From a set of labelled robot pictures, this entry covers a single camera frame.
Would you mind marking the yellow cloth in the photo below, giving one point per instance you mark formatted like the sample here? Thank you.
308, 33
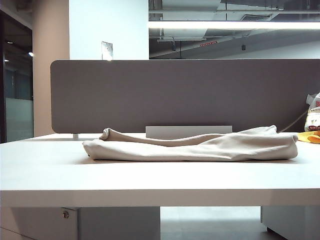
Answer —
310, 137

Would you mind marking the silver wall plate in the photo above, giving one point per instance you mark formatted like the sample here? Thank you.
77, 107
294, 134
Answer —
107, 50

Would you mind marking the metal divider bracket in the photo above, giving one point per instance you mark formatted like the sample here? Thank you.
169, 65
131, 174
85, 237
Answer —
75, 136

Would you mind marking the white drawer cabinet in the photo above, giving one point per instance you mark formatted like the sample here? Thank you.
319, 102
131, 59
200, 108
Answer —
112, 225

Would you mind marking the grey fabric desk divider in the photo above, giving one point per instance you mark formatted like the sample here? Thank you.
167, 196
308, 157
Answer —
175, 97

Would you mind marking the white cabinet without lock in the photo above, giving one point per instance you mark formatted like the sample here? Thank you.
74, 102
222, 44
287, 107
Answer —
295, 222

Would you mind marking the round silver drawer lock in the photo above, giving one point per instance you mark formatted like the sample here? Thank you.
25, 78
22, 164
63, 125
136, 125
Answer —
65, 214

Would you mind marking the beige T-shirt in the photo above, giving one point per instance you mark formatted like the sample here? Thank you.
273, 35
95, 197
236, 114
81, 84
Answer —
200, 150

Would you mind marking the hanging sprinkler pipe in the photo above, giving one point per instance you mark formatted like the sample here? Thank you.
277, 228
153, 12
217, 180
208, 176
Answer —
174, 47

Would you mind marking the long ceiling light strip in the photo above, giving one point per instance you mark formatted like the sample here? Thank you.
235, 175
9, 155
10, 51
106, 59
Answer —
225, 25

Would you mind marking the ceiling air vent grille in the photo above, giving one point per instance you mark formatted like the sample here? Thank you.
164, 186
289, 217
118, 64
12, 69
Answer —
255, 17

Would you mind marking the white printed snack bag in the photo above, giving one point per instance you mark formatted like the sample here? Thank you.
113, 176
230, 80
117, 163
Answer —
313, 117

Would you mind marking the dark framed glass door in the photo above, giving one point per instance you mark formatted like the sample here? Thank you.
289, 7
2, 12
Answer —
20, 112

